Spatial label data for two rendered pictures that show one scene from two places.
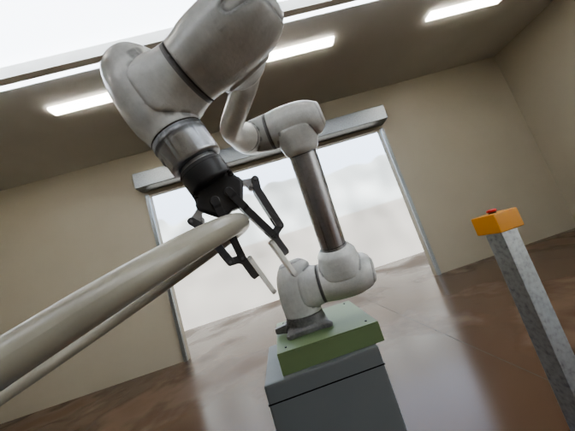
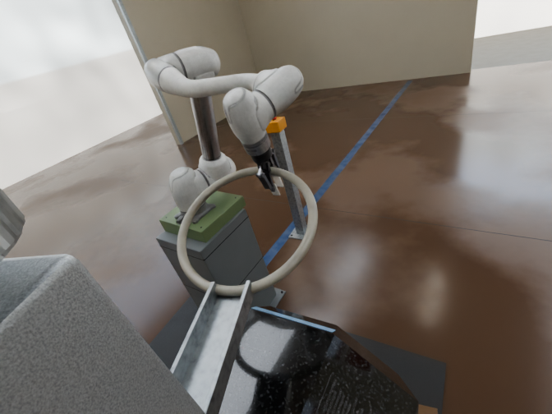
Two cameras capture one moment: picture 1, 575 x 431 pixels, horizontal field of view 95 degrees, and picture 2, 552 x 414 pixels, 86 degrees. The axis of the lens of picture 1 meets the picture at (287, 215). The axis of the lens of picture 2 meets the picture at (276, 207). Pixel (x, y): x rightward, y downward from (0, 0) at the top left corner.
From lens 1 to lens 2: 0.98 m
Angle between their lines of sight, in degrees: 58
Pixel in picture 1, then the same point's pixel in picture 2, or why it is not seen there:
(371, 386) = (244, 229)
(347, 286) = not seen: hidden behind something
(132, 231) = not seen: outside the picture
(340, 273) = (222, 173)
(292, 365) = (209, 235)
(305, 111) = (213, 62)
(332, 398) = (230, 241)
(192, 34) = (284, 101)
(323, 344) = (222, 217)
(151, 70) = (266, 113)
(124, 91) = (254, 122)
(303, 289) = (199, 189)
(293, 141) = not seen: hidden behind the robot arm
